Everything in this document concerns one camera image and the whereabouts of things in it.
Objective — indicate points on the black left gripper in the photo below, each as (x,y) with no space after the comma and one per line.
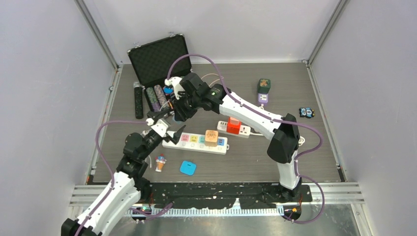
(176,136)

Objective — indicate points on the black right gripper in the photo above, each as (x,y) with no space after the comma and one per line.
(181,113)

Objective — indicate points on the beige cube socket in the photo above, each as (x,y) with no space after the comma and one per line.
(211,138)

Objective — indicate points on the blue square case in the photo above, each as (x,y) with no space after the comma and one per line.
(188,168)

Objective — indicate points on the red cube socket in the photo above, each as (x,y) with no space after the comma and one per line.
(233,126)

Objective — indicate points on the dark green cube socket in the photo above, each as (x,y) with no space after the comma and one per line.
(263,86)

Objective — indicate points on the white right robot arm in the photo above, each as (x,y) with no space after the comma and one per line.
(192,93)

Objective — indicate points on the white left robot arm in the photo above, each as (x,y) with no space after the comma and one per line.
(127,185)

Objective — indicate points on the long white colourful power strip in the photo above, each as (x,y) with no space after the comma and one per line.
(196,142)

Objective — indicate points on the ice cream toy figure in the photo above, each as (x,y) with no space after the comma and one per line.
(160,162)

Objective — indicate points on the small white USB power strip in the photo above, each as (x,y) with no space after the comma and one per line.
(244,131)

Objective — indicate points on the black poker chip case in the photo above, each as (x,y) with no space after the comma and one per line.
(152,61)

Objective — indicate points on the purple power strip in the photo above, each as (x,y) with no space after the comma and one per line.
(262,99)

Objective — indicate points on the small blue black toy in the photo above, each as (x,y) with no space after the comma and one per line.
(306,112)

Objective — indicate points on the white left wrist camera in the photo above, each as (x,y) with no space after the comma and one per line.
(160,127)

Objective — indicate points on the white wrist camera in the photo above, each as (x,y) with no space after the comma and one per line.
(174,83)
(160,127)

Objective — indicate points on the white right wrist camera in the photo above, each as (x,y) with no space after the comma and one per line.
(174,83)

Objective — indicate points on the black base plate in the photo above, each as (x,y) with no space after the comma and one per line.
(221,195)

